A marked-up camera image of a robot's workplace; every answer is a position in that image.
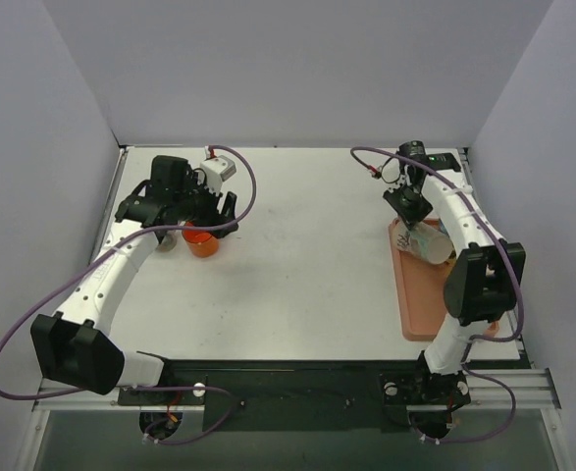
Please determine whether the orange mug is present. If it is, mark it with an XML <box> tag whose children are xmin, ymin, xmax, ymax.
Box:
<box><xmin>182</xmin><ymin>222</ymin><xmax>219</xmax><ymax>258</ymax></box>

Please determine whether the beige patterned mug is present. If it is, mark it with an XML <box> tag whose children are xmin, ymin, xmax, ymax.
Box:
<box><xmin>393</xmin><ymin>222</ymin><xmax>454</xmax><ymax>265</ymax></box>

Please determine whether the white patterned mug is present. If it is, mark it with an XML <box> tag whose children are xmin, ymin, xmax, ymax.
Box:
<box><xmin>156</xmin><ymin>233</ymin><xmax>177</xmax><ymax>253</ymax></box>

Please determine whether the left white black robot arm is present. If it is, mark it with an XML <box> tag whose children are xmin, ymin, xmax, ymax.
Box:
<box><xmin>30</xmin><ymin>155</ymin><xmax>237</xmax><ymax>404</ymax></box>

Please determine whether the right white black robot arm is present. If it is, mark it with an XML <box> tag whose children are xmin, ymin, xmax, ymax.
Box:
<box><xmin>384</xmin><ymin>140</ymin><xmax>526</xmax><ymax>401</ymax></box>

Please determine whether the pink plastic tray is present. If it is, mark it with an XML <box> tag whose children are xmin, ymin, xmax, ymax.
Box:
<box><xmin>388</xmin><ymin>218</ymin><xmax>502</xmax><ymax>343</ymax></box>

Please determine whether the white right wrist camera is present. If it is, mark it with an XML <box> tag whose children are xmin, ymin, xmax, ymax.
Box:
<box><xmin>379</xmin><ymin>160</ymin><xmax>404</xmax><ymax>188</ymax></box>

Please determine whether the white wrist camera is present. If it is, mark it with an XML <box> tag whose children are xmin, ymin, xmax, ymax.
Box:
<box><xmin>199</xmin><ymin>156</ymin><xmax>236</xmax><ymax>195</ymax></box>
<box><xmin>379</xmin><ymin>160</ymin><xmax>404</xmax><ymax>188</ymax></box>

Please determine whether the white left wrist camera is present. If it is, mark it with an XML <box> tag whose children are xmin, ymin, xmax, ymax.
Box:
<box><xmin>199</xmin><ymin>156</ymin><xmax>236</xmax><ymax>195</ymax></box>

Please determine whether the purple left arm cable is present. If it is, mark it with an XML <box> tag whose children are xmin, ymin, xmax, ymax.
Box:
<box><xmin>0</xmin><ymin>145</ymin><xmax>258</xmax><ymax>446</ymax></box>

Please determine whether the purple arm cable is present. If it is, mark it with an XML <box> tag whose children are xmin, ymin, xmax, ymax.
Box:
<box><xmin>0</xmin><ymin>145</ymin><xmax>258</xmax><ymax>446</ymax></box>
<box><xmin>349</xmin><ymin>145</ymin><xmax>527</xmax><ymax>445</ymax></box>

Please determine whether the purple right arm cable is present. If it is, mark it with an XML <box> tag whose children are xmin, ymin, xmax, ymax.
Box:
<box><xmin>349</xmin><ymin>145</ymin><xmax>527</xmax><ymax>445</ymax></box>

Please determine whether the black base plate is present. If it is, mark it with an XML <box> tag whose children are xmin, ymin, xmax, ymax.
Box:
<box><xmin>118</xmin><ymin>360</ymin><xmax>470</xmax><ymax>432</ymax></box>

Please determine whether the aluminium rail frame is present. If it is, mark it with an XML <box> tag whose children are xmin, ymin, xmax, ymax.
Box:
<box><xmin>15</xmin><ymin>146</ymin><xmax>563</xmax><ymax>471</ymax></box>

